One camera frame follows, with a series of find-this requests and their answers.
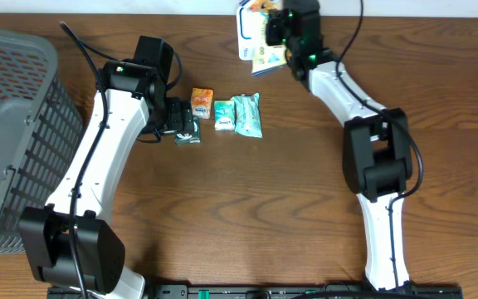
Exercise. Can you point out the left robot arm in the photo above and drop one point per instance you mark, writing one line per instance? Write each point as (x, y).
(69, 242)

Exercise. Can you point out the mint green pouch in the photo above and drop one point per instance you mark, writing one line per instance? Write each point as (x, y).
(248, 120)

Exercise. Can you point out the white barcode scanner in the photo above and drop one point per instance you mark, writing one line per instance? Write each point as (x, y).
(249, 20)

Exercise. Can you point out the grey plastic shopping basket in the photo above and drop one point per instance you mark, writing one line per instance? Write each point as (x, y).
(40, 130)

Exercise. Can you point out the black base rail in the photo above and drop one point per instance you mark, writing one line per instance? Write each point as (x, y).
(332, 290)

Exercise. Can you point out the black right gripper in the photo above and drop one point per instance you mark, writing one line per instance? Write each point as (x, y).
(273, 21)

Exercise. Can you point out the dark green round-logo packet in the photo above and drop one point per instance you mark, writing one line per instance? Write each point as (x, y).
(189, 137)

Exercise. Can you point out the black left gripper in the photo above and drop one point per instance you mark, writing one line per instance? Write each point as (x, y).
(186, 121)

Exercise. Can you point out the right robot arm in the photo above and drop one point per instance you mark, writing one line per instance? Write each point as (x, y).
(377, 148)

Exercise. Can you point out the cream snack bag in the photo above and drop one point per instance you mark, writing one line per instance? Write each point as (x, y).
(267, 58)

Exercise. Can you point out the orange tissue pack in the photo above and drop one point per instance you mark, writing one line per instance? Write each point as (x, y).
(201, 102)

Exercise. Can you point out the green tissue pack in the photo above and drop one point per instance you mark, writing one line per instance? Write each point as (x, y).
(225, 117)

